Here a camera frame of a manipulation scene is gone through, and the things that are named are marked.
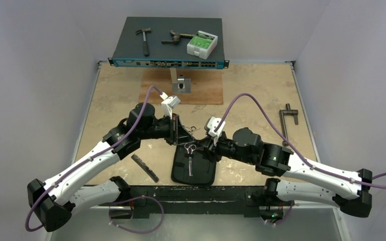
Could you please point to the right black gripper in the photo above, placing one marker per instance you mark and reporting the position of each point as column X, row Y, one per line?
column 209, row 144

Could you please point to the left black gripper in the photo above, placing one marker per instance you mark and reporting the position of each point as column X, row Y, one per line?
column 177, row 134

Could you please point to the silver thinning scissors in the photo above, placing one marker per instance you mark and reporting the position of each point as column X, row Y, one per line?
column 191, row 129

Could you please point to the black zippered tool case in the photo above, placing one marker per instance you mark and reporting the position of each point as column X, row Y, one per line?
column 203, row 170

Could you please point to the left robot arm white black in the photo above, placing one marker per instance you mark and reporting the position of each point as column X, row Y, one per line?
column 54, row 201

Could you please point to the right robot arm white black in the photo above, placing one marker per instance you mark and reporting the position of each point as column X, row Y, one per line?
column 290, row 177

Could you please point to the silver scissors in case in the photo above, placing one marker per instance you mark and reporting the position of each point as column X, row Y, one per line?
column 190, row 148

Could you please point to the black comb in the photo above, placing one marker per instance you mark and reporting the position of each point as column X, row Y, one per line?
column 145, row 168

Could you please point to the wooden board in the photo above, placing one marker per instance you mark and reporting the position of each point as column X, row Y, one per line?
column 206, row 85

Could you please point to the claw hammer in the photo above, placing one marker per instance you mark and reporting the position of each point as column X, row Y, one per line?
column 146, row 51

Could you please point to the white green plastic box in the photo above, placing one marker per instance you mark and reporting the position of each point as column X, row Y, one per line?
column 202, row 44

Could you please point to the rusty metal clamp tool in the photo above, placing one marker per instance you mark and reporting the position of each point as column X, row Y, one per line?
column 176, row 37

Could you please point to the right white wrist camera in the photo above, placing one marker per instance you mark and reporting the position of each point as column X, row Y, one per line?
column 214, row 128

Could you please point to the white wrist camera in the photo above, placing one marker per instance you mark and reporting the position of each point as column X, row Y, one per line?
column 214, row 128
column 169, row 103

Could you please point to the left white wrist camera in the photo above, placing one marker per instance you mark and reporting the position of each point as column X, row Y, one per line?
column 169, row 103

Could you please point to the metal stand bracket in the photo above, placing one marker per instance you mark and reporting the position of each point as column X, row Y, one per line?
column 180, row 84

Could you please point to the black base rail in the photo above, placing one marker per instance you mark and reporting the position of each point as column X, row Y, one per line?
column 248, row 201

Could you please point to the network switch rack unit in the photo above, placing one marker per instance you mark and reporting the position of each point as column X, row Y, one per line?
column 129, row 49

